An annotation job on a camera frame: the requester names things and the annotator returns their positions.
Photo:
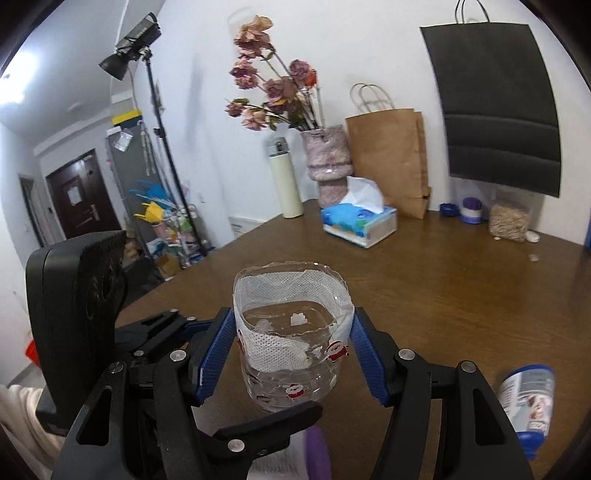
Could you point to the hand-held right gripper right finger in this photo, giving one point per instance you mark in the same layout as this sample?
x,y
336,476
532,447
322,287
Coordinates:
x,y
369,360

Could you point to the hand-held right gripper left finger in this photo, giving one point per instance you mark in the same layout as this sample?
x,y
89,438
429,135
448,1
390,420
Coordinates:
x,y
213,357

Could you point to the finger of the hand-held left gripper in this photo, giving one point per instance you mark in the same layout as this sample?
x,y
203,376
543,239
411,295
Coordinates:
x,y
272,427
157,332

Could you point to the clear plastic cup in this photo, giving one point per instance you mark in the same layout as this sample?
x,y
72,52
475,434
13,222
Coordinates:
x,y
291,332

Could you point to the white paper sheet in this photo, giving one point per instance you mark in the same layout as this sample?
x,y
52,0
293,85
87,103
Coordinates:
x,y
279,464

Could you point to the purple object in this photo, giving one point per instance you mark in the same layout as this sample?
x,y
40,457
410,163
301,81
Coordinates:
x,y
318,454

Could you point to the red object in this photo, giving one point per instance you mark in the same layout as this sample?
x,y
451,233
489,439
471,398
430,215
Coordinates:
x,y
31,353

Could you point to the pile of colourful clutter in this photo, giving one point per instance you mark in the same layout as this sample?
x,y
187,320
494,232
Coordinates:
x,y
166,226

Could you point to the dark brown door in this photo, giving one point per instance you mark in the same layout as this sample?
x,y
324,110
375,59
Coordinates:
x,y
78,198

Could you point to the blue tissue box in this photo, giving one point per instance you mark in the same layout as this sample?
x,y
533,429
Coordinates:
x,y
358,224

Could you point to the blue and white can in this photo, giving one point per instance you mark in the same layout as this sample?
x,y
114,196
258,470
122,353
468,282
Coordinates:
x,y
528,399

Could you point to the grey metal cabinet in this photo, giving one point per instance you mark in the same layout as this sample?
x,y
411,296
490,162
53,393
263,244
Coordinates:
x,y
134,161

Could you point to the small blue dish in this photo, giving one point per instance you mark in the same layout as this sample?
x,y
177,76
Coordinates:
x,y
448,210

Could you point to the purple and white jar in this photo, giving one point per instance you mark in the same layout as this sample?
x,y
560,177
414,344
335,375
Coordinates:
x,y
472,211

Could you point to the black light stand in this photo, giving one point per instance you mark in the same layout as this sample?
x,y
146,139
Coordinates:
x,y
168,147

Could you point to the cream thermos bottle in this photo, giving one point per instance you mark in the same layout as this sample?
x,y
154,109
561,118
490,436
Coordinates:
x,y
286,184

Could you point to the clear jar of grains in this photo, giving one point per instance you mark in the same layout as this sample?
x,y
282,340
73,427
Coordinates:
x,y
509,221

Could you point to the brown paper bag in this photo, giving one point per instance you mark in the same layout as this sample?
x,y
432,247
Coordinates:
x,y
385,157

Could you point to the white pebble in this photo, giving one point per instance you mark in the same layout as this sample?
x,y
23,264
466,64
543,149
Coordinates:
x,y
532,236

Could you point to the yellow box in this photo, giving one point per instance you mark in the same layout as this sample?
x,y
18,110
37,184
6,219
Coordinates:
x,y
125,117

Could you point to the pink textured vase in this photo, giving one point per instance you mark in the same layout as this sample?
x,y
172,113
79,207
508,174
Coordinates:
x,y
328,157

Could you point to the dried rose bouquet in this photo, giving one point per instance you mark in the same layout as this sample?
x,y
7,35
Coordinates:
x,y
272,90

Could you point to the black studio light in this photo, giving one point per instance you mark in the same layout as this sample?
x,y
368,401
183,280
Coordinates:
x,y
131,44

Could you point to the black paper bag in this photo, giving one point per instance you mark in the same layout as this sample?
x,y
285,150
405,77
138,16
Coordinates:
x,y
498,106

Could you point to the white wall heater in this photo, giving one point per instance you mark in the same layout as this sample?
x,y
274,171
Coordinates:
x,y
244,227

